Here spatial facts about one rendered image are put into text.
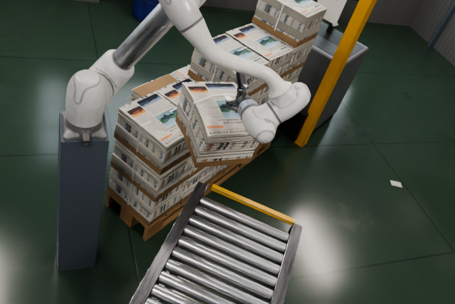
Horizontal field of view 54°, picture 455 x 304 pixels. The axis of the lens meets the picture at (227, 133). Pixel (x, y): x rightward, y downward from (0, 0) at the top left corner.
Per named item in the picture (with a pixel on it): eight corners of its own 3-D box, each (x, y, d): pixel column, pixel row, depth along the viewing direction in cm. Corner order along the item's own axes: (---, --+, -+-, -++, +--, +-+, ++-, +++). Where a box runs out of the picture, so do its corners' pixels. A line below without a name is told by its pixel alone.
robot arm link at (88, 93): (57, 120, 192) (58, 78, 178) (78, 98, 206) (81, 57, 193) (93, 133, 191) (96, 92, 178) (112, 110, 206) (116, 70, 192)
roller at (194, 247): (178, 237, 200) (179, 231, 196) (277, 281, 195) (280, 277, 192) (173, 246, 196) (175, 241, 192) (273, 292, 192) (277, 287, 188)
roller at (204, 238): (180, 231, 198) (179, 235, 202) (280, 275, 193) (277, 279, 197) (185, 221, 200) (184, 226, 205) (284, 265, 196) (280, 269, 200)
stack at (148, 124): (103, 204, 296) (116, 106, 244) (214, 135, 377) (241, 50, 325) (145, 242, 282) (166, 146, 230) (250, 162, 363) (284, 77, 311)
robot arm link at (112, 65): (74, 84, 202) (97, 62, 220) (101, 109, 207) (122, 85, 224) (179, -33, 159) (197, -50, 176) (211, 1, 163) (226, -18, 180)
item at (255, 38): (225, 32, 290) (225, 31, 289) (250, 24, 309) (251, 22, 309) (269, 61, 276) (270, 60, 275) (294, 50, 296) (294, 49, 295)
